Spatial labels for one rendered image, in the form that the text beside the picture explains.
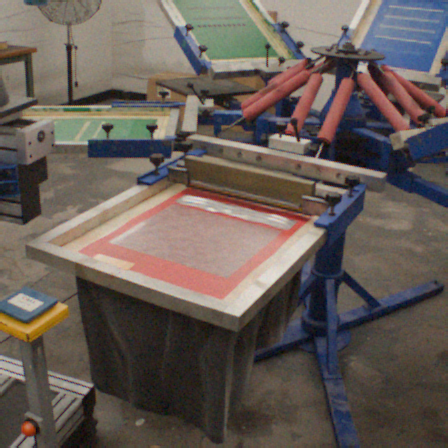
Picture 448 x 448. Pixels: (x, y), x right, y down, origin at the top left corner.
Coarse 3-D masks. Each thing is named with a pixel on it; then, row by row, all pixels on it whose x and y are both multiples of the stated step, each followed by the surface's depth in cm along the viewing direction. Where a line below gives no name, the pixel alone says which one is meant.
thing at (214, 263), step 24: (288, 216) 178; (312, 216) 179; (192, 240) 162; (216, 240) 162; (240, 240) 163; (264, 240) 163; (168, 264) 150; (192, 264) 150; (216, 264) 150; (240, 264) 151; (192, 288) 140; (216, 288) 140
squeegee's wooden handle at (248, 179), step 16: (192, 160) 188; (208, 160) 187; (192, 176) 190; (208, 176) 187; (224, 176) 185; (240, 176) 182; (256, 176) 179; (272, 176) 177; (288, 176) 177; (256, 192) 181; (272, 192) 179; (288, 192) 176; (304, 192) 174
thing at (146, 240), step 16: (192, 192) 192; (208, 192) 192; (160, 208) 180; (176, 208) 180; (192, 208) 180; (128, 224) 169; (144, 224) 170; (160, 224) 170; (176, 224) 170; (192, 224) 171; (208, 224) 171; (112, 240) 160; (128, 240) 160; (144, 240) 161; (160, 240) 161; (176, 240) 161; (112, 256) 152; (128, 256) 152; (144, 256) 153; (160, 256) 153; (144, 272) 145
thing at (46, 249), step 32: (128, 192) 181; (64, 224) 159; (96, 224) 167; (32, 256) 149; (64, 256) 143; (288, 256) 148; (128, 288) 136; (160, 288) 132; (256, 288) 134; (224, 320) 126
